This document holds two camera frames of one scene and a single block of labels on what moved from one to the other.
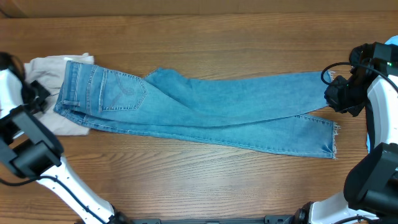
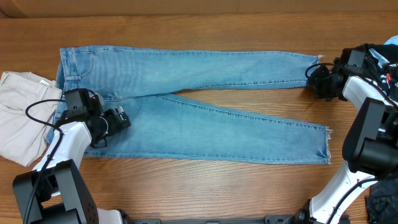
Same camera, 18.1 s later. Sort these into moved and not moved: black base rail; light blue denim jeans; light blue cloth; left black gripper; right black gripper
Moved: left black gripper; right black gripper; light blue denim jeans
Not moved: black base rail; light blue cloth
